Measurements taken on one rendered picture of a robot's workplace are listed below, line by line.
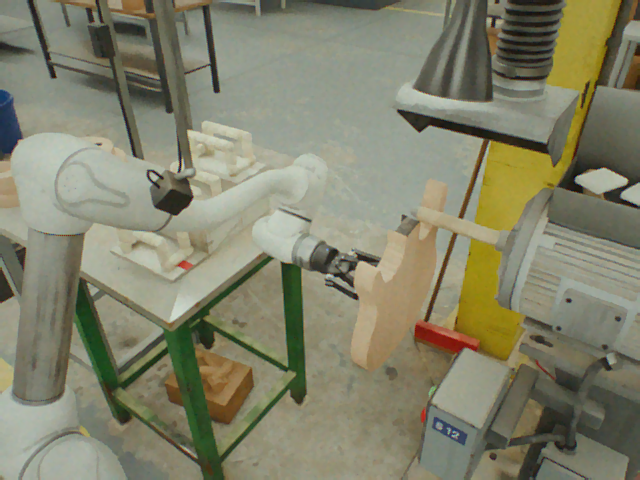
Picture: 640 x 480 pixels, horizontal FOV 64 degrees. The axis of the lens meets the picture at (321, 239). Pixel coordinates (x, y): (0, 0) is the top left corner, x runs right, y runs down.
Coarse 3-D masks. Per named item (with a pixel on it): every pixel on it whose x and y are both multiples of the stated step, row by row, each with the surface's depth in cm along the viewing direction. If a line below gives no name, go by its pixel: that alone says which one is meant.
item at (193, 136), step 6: (192, 132) 160; (192, 138) 160; (198, 138) 159; (204, 138) 158; (210, 138) 157; (216, 138) 157; (204, 144) 159; (210, 144) 157; (216, 144) 156; (222, 144) 154; (228, 144) 154
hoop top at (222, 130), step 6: (204, 126) 167; (210, 126) 165; (216, 126) 165; (222, 126) 164; (216, 132) 165; (222, 132) 163; (228, 132) 162; (234, 132) 161; (240, 132) 160; (246, 132) 160; (234, 138) 162; (240, 138) 160; (246, 138) 159
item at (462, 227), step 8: (424, 208) 113; (424, 216) 112; (432, 216) 111; (440, 216) 111; (448, 216) 110; (432, 224) 112; (440, 224) 111; (448, 224) 110; (456, 224) 109; (464, 224) 108; (472, 224) 108; (456, 232) 109; (464, 232) 108; (472, 232) 107; (480, 232) 106; (488, 232) 106; (496, 232) 105; (480, 240) 107; (488, 240) 106; (496, 240) 105
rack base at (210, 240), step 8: (240, 216) 163; (224, 224) 157; (232, 224) 160; (240, 224) 164; (160, 232) 163; (168, 232) 161; (192, 232) 153; (200, 232) 151; (208, 232) 151; (216, 232) 155; (224, 232) 158; (232, 232) 161; (192, 240) 156; (200, 240) 153; (208, 240) 152; (216, 240) 156; (224, 240) 159; (200, 248) 155; (208, 248) 154; (216, 248) 157
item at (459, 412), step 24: (456, 360) 97; (480, 360) 97; (456, 384) 92; (480, 384) 92; (504, 384) 93; (432, 408) 89; (456, 408) 88; (480, 408) 88; (432, 432) 93; (456, 432) 89; (480, 432) 86; (432, 456) 96; (456, 456) 92
